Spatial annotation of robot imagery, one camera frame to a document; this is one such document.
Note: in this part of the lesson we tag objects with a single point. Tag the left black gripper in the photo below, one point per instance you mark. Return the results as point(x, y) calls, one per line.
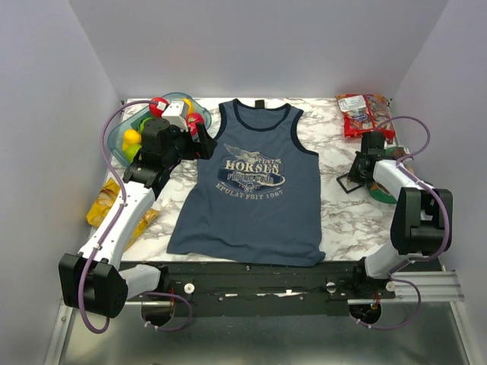
point(204, 150)

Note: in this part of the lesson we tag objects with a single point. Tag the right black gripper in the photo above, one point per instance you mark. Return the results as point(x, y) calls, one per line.
point(353, 176)

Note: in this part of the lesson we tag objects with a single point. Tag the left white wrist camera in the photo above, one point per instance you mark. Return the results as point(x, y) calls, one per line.
point(175, 114)

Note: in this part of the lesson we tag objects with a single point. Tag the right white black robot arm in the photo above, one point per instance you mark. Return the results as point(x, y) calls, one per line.
point(422, 221)

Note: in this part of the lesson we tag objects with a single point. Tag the green fruit middle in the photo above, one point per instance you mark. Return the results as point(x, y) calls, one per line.
point(141, 125)

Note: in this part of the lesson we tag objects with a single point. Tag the yellow Lays chips bag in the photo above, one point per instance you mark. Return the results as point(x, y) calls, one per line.
point(104, 202)

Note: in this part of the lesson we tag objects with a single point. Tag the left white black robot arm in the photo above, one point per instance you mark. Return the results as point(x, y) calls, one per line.
point(91, 280)

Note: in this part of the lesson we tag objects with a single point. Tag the green pear front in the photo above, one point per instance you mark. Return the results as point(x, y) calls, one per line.
point(131, 152)

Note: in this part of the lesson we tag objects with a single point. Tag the aluminium rail frame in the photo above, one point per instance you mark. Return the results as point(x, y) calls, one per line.
point(438, 333)

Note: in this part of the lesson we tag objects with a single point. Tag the yellow lemon left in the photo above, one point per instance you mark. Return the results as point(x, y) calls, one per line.
point(130, 137)

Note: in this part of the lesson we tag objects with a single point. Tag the red apple right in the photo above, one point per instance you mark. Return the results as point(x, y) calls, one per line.
point(192, 120)

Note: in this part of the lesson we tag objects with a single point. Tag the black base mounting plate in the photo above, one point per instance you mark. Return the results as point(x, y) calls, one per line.
point(235, 289)

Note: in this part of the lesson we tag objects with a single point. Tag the red candy bag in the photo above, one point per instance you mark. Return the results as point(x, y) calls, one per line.
point(362, 112)

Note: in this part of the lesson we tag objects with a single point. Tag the red apple top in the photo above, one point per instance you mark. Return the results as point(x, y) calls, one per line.
point(157, 106)

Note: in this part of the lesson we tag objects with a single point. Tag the blue printed tank top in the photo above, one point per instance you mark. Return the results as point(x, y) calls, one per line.
point(257, 199)

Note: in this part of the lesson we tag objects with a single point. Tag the orange fruit top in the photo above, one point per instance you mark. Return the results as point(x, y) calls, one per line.
point(190, 107)

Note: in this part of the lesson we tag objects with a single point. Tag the teal plastic fruit container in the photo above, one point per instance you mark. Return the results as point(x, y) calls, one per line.
point(132, 120)

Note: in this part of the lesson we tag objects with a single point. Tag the red apple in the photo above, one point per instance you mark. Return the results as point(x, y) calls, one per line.
point(157, 106)
point(192, 120)

